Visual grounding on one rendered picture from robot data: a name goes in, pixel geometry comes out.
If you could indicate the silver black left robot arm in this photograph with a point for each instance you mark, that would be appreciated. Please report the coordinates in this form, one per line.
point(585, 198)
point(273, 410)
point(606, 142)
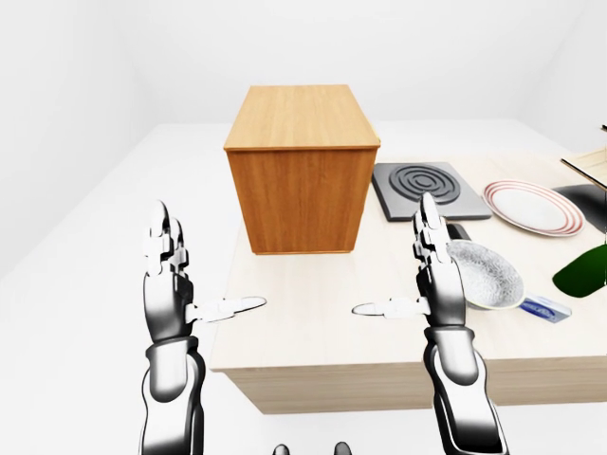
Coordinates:
point(171, 398)

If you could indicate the wooden cabinet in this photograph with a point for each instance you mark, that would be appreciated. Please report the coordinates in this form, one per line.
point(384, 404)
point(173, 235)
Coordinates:
point(299, 170)

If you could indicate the blue white printed box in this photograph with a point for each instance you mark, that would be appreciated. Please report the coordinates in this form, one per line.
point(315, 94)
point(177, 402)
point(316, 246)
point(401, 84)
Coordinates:
point(545, 308)

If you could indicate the flat dark stove plate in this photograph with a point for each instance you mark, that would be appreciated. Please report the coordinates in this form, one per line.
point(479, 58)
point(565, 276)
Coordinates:
point(427, 189)

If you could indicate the dark green rounded object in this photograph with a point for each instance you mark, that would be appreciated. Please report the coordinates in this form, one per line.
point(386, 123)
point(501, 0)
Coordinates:
point(583, 272)

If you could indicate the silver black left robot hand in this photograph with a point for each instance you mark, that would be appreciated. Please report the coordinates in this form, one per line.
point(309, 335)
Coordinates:
point(163, 303)

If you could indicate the small dark rounded shape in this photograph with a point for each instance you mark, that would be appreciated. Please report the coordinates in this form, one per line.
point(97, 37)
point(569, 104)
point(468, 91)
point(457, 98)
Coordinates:
point(281, 449)
point(342, 449)

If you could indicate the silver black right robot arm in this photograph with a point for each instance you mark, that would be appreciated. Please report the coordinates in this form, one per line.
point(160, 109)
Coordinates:
point(462, 393)

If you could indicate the white plate with red rings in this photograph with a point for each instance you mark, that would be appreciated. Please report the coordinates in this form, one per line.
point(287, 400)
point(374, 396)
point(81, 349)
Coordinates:
point(533, 206)

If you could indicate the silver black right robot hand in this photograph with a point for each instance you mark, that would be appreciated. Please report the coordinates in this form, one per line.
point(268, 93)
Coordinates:
point(443, 294)

